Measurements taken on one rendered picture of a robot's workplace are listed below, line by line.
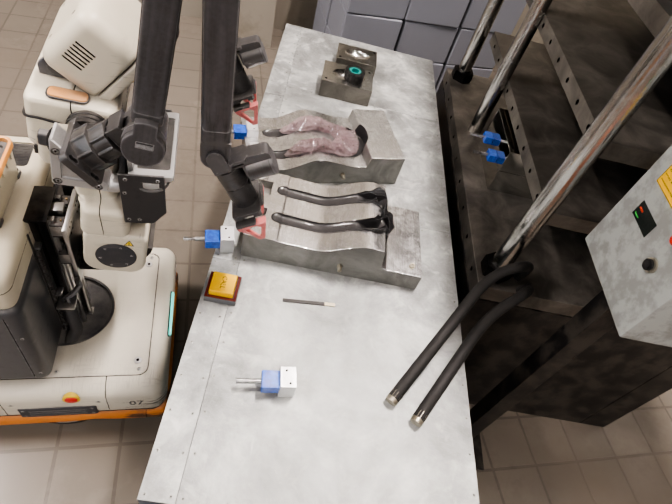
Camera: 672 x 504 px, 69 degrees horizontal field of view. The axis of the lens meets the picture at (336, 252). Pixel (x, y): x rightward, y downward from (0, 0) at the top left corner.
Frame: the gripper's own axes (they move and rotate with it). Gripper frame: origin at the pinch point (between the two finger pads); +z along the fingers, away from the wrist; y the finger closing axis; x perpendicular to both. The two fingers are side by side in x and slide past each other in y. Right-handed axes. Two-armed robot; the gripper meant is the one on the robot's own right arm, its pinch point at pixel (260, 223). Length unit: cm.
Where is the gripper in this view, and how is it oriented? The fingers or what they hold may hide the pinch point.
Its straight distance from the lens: 117.7
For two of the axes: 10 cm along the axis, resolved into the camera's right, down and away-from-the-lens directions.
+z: 2.4, 5.7, 7.8
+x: -9.6, 2.6, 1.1
